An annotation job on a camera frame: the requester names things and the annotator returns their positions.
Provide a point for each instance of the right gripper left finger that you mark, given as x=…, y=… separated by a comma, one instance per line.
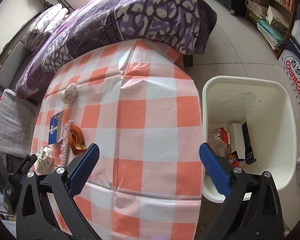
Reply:
x=46, y=208

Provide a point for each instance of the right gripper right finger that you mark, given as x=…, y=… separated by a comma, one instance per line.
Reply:
x=251, y=209

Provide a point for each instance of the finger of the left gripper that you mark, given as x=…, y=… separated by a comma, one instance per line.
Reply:
x=23, y=168

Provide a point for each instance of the orange peel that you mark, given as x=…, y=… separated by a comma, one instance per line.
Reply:
x=76, y=138

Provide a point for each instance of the torn red noodle cup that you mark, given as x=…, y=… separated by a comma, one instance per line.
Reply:
x=219, y=140

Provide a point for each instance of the white trash bin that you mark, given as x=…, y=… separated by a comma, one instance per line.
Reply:
x=267, y=109

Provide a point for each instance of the white green paper cup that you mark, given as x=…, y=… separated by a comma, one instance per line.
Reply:
x=44, y=160

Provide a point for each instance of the grey plaid covered furniture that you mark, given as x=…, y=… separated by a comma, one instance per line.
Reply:
x=16, y=116

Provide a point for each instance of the blue white carton box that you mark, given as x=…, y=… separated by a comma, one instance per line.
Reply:
x=240, y=142

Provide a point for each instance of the crumpled paper ball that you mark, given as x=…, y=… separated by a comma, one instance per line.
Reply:
x=69, y=94

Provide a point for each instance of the dark bed headboard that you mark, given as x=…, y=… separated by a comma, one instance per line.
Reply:
x=15, y=57

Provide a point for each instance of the orange checkered tablecloth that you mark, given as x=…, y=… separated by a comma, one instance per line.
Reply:
x=143, y=112

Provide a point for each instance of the folded floral quilt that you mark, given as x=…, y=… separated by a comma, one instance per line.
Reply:
x=44, y=26

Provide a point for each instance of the lower Ganten water box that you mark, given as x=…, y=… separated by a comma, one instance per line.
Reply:
x=289, y=61

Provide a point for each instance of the purple patterned bedspread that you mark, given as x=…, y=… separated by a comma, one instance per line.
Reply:
x=184, y=25

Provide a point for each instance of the wooden bookshelf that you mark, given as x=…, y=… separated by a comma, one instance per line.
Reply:
x=274, y=19

